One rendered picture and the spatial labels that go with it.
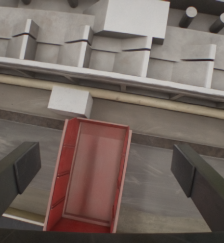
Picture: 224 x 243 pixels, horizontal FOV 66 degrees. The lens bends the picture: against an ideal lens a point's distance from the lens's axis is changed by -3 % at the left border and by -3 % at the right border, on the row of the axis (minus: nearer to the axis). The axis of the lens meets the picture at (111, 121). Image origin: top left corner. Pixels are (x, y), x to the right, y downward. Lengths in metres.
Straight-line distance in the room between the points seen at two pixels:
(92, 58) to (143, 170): 0.41
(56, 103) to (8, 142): 0.27
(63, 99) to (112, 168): 0.28
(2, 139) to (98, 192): 0.41
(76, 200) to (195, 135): 0.48
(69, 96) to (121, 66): 0.19
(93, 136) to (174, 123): 0.29
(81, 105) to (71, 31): 0.22
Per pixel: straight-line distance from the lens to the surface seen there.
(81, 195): 0.66
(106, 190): 0.65
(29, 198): 0.73
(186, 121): 0.69
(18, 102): 0.76
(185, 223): 0.72
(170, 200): 0.68
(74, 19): 0.61
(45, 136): 0.69
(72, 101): 0.58
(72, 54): 0.54
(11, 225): 1.28
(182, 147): 0.16
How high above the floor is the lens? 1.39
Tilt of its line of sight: 80 degrees down
